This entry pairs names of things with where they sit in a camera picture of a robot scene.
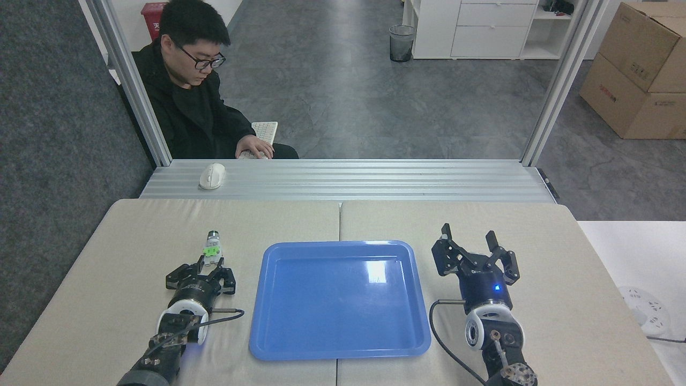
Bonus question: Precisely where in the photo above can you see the person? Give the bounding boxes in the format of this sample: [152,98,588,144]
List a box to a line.
[119,0,299,160]

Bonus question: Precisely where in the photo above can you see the black platform bracket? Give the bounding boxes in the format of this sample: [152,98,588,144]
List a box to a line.
[536,168,560,200]

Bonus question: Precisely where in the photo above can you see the silver aluminium post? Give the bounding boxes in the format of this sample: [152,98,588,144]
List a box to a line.
[86,0,173,167]
[520,0,609,167]

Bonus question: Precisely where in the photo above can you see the white computer mouse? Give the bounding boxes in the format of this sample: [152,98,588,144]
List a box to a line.
[199,163,226,190]

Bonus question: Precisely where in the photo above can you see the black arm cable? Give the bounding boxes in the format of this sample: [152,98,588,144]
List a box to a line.
[155,308,245,349]
[429,299,489,386]

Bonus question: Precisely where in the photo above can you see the white keyboard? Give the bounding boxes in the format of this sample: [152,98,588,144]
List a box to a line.
[238,121,279,160]

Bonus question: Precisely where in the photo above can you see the person's right hand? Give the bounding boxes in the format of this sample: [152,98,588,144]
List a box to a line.
[235,135,275,160]

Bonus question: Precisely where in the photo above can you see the grey mesh waste bin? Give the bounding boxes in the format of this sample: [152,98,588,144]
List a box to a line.
[389,25,416,63]

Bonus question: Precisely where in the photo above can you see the black glasses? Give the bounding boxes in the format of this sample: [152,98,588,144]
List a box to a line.
[170,39,226,70]

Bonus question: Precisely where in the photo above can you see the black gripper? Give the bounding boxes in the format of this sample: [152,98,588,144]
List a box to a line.
[431,223,521,315]
[165,256,237,312]

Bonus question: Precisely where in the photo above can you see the white power strip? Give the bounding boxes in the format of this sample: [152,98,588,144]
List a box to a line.
[617,286,671,337]

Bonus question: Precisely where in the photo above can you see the white drawer cabinet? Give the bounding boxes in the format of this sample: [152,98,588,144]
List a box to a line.
[402,0,590,60]

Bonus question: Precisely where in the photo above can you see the green and silver switch part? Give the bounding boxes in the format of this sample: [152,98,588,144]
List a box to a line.
[203,231,223,267]

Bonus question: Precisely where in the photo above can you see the grooved aluminium platform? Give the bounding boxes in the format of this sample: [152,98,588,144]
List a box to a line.
[139,159,556,203]

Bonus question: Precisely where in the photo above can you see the large cardboard box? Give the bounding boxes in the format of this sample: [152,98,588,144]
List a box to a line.
[579,53,686,140]

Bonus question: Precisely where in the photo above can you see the red box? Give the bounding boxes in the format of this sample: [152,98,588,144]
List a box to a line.
[141,2,169,42]

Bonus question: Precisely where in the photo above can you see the blue plastic tray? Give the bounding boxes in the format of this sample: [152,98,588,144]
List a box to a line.
[249,240,432,361]

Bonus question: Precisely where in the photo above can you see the small cardboard box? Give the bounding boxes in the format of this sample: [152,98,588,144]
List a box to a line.
[598,2,686,94]

